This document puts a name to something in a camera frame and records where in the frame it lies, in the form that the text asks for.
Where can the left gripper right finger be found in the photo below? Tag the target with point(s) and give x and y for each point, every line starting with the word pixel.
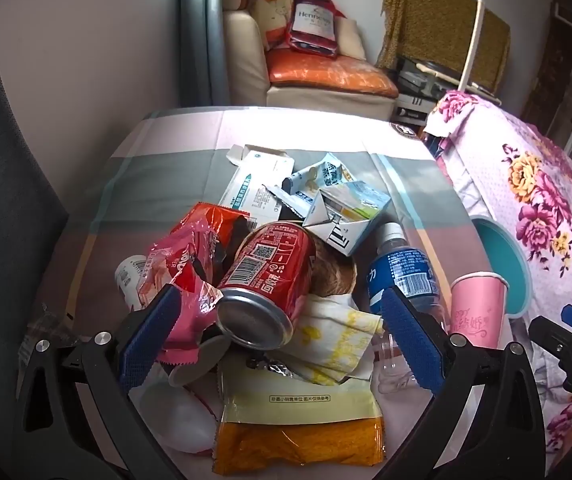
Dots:
pixel 506 437

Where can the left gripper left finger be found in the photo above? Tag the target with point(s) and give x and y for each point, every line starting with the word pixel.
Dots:
pixel 53 438

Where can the pink paper cup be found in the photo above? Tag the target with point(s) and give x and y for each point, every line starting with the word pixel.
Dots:
pixel 478 306

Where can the teal trash bin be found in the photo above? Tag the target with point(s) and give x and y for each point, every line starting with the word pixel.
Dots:
pixel 507 260

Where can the small white bottle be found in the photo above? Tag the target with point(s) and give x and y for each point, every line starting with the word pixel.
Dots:
pixel 127 276

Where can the floral pink bedspread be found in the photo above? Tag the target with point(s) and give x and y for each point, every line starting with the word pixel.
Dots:
pixel 503 169

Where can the blue sports drink bottle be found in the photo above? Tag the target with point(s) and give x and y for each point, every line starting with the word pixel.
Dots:
pixel 399 264

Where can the crumpled yellow white tissue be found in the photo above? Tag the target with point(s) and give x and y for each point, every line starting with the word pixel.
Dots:
pixel 332 341

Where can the yellow orange snack bag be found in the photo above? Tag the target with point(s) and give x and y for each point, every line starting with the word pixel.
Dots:
pixel 269 419

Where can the pink red snack wrapper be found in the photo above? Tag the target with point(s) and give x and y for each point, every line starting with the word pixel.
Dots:
pixel 191 259

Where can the blue white milk carton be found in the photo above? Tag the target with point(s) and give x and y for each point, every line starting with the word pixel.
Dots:
pixel 342 215

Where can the red soda can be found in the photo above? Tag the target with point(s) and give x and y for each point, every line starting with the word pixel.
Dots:
pixel 265 290

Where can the crumpled blue white wrapper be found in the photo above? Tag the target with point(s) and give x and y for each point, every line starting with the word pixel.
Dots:
pixel 305 183

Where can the pastel striped table cloth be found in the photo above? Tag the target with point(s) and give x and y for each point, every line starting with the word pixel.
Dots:
pixel 173 160

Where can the white medicine box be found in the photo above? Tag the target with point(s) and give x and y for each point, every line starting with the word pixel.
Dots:
pixel 257 170

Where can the yellow patterned cloth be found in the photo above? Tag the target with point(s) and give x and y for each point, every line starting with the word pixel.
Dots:
pixel 439 31

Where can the orange seat cushion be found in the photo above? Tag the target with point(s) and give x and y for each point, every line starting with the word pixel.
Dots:
pixel 289 68

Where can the red Hennessy bag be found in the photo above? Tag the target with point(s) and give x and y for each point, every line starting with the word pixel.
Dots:
pixel 311 28

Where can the beige sofa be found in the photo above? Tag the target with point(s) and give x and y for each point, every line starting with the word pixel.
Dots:
pixel 263 70

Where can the cream cartoon pillow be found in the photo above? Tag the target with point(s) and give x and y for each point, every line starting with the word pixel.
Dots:
pixel 272 17

